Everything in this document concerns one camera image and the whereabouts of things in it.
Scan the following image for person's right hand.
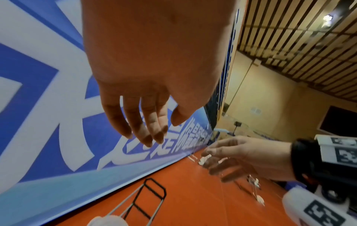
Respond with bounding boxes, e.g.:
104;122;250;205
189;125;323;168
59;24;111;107
200;136;296;183

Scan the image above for person's left hand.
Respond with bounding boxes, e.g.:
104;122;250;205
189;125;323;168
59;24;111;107
81;0;238;147

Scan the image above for black wristband with marker tags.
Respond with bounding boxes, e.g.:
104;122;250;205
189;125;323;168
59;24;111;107
291;134;357;188

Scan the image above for rows of blue stadium seats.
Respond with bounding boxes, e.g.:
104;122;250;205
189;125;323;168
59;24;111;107
208;9;241;131

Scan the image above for black metal mat rack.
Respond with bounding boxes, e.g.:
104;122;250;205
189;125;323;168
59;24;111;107
107;177;167;226

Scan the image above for blue banner with white print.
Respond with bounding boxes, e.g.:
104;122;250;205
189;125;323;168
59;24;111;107
0;0;241;226

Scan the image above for ceiling spotlight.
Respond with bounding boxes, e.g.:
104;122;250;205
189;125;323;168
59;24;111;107
322;13;335;28

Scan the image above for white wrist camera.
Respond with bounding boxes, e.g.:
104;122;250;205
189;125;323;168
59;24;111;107
281;186;357;226

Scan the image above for dark wall scoreboard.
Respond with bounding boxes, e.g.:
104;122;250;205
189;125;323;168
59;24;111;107
318;105;357;135

